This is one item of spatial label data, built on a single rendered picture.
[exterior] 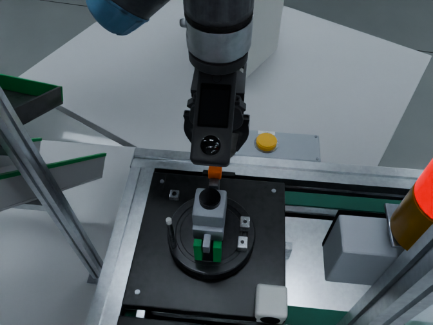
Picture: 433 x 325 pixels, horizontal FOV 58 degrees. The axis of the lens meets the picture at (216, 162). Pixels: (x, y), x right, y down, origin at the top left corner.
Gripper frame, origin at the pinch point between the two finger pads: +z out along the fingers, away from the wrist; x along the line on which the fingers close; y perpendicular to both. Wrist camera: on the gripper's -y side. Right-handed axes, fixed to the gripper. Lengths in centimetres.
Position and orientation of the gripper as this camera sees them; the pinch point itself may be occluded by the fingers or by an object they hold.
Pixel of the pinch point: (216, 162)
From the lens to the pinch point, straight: 60.8
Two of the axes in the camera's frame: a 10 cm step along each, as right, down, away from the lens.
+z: 0.0, 6.0, 8.0
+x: -10.0, -0.8, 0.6
